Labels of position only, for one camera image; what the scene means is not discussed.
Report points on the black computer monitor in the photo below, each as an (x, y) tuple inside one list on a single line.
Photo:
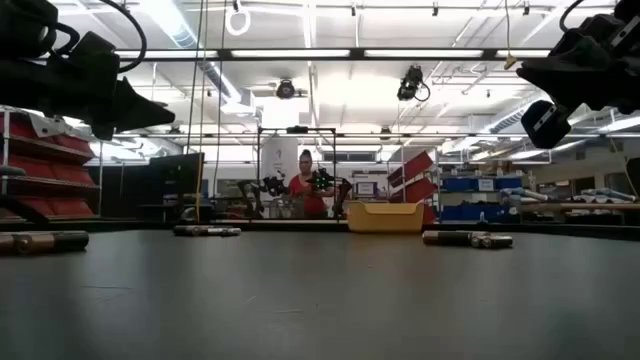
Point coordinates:
[(175, 175)]

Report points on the black overhead frame bar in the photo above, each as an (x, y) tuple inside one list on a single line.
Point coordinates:
[(357, 53)]

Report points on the black metal cell frame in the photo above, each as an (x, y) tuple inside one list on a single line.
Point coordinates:
[(297, 129)]

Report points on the small black copper battery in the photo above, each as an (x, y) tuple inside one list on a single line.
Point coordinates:
[(190, 231)]

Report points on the white pillar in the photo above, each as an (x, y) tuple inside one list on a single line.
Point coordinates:
[(280, 160)]

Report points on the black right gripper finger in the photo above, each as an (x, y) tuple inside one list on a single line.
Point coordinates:
[(560, 67), (555, 90)]

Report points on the person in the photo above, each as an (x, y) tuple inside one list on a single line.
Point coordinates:
[(300, 190)]

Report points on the small display screen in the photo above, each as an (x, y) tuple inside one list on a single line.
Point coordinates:
[(366, 188)]

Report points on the hanging yellow hook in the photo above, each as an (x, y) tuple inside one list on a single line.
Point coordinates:
[(510, 62)]

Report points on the grey material roll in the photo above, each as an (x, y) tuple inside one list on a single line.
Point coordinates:
[(525, 194), (610, 194)]

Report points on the wooden workbench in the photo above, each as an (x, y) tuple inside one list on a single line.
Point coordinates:
[(575, 205)]

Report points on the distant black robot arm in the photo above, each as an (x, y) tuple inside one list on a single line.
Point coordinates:
[(272, 186), (344, 192)]

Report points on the blue bin shelf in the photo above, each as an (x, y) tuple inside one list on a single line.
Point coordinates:
[(457, 184)]

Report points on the tilted red bin rack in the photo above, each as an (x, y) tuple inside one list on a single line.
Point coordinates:
[(412, 167)]

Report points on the round black ceiling camera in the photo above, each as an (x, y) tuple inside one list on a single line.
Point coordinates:
[(285, 90)]

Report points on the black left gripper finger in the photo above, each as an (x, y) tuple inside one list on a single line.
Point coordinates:
[(135, 95), (150, 120)]

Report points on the yellow plastic bin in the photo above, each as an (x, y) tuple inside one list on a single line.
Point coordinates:
[(385, 217)]

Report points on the red bin shelving rack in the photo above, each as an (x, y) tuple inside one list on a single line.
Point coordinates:
[(50, 172)]

